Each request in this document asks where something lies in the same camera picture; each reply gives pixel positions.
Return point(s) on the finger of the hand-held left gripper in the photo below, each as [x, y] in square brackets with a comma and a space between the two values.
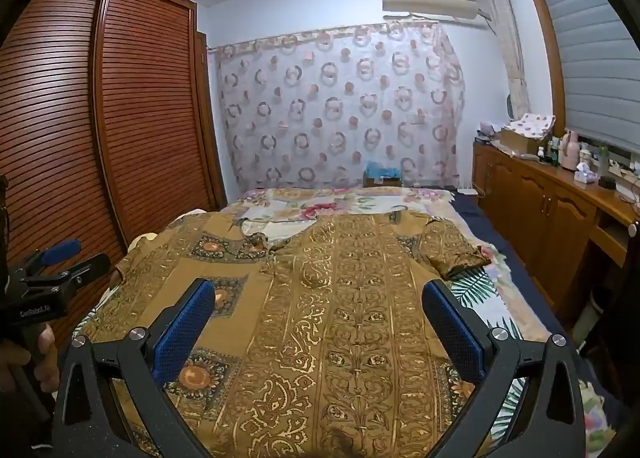
[62, 250]
[92, 265]

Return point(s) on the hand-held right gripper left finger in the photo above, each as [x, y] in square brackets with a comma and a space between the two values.
[182, 333]

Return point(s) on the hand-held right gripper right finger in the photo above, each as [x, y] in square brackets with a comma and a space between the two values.
[455, 333]

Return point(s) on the brown gold patterned shirt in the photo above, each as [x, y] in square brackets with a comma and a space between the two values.
[350, 313]

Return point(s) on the person's left hand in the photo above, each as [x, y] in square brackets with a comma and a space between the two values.
[25, 355]

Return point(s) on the peach floral fleece blanket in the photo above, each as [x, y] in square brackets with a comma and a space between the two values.
[525, 310]

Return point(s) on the navy bed sheet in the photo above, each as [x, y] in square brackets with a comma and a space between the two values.
[495, 233]

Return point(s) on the grey cylindrical object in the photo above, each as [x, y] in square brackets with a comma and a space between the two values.
[590, 318]

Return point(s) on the long wooden side cabinet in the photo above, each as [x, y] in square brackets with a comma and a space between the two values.
[540, 208]

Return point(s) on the brown louvered wooden wardrobe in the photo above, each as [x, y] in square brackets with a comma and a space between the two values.
[150, 112]

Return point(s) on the blue box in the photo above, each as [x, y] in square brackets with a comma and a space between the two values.
[382, 175]

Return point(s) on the tissue pack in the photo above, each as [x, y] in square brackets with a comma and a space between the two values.
[585, 172]

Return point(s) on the small white box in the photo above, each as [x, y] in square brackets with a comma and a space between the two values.
[489, 128]

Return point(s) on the small black object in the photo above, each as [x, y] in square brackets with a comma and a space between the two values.
[607, 182]

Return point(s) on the pink bottle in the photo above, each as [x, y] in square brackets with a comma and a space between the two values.
[571, 150]

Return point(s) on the cardboard box with floral cloth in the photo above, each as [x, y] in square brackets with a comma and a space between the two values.
[530, 125]

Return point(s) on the green bottle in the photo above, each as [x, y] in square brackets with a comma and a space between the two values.
[603, 160]

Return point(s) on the cream lace window curtain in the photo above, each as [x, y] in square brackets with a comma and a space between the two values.
[510, 47]

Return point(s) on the grey window blind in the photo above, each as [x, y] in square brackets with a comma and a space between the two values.
[590, 47]

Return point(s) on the wooden window frame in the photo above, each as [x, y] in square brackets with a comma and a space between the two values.
[547, 47]

